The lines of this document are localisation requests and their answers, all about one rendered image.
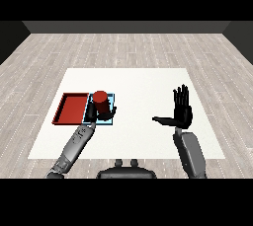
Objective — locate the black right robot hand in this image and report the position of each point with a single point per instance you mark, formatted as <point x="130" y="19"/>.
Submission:
<point x="182" y="113"/>

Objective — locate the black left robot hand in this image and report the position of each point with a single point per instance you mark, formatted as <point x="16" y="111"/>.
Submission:
<point x="92" y="111"/>

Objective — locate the small red can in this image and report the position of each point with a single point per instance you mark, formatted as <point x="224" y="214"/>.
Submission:
<point x="101" y="102"/>

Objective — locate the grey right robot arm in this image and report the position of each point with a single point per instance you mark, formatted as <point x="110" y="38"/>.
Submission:
<point x="192" y="154"/>

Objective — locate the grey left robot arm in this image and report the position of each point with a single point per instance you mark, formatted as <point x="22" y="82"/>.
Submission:
<point x="75" y="145"/>

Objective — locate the shallow red open box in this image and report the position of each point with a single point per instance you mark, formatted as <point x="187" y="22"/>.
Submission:
<point x="71" y="108"/>

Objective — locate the dark grey robot body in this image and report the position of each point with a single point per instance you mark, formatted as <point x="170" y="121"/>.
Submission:
<point x="126" y="171"/>

